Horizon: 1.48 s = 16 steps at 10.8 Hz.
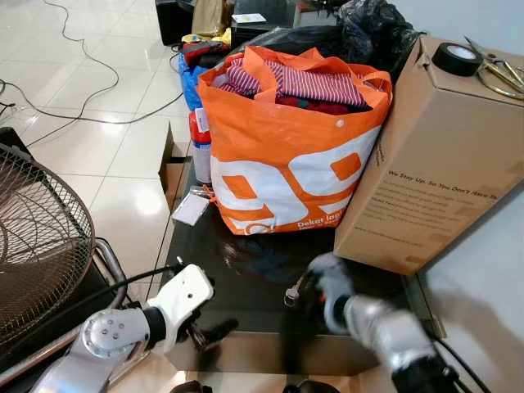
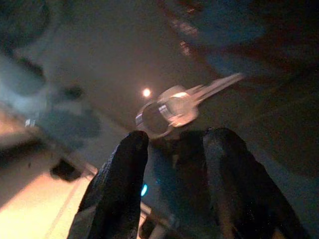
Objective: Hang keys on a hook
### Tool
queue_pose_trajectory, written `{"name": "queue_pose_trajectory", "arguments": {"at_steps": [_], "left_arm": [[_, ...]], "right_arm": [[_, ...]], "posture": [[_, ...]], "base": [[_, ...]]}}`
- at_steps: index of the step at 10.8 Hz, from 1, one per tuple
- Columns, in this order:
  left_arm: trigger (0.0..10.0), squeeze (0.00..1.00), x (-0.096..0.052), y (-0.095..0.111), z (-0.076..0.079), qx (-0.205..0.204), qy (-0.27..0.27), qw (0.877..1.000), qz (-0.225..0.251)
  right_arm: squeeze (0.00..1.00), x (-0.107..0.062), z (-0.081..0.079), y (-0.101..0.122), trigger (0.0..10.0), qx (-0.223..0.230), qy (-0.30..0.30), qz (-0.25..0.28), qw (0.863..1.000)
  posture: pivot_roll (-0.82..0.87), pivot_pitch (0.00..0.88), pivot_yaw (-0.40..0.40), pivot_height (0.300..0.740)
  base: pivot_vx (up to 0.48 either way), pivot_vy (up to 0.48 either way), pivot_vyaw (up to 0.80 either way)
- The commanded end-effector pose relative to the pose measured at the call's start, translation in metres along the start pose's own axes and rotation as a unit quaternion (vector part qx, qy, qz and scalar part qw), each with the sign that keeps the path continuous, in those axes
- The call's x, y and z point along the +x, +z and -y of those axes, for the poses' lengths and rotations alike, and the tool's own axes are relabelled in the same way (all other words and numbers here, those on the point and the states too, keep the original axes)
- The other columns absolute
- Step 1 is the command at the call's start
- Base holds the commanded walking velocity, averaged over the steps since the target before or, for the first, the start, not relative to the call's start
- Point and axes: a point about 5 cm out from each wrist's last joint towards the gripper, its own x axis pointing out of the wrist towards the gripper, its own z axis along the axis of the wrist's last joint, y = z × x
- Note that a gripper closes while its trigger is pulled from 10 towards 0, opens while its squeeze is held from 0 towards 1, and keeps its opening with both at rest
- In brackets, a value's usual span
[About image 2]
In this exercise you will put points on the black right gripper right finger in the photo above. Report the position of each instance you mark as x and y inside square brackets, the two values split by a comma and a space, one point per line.
[239, 184]

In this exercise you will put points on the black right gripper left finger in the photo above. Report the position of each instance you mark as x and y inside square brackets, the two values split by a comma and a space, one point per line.
[117, 184]

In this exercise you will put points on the silver key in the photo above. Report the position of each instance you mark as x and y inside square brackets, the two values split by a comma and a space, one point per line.
[183, 108]

